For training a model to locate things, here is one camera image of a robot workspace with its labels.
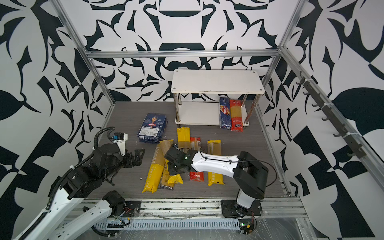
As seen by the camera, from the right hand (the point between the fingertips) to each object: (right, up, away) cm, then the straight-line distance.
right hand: (171, 169), depth 80 cm
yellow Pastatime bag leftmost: (-8, -2, +4) cm, 9 cm away
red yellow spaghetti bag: (+41, +29, +22) cm, 54 cm away
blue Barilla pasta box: (-14, +21, +17) cm, 30 cm away
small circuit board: (+37, -23, -9) cm, 44 cm away
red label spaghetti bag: (+13, +11, +14) cm, 22 cm away
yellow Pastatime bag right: (+25, +9, +13) cm, 29 cm away
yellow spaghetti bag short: (+6, +15, +16) cm, 23 cm away
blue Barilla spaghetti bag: (+33, +31, +22) cm, 50 cm away
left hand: (-14, +14, -11) cm, 23 cm away
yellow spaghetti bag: (0, -3, -5) cm, 6 cm away
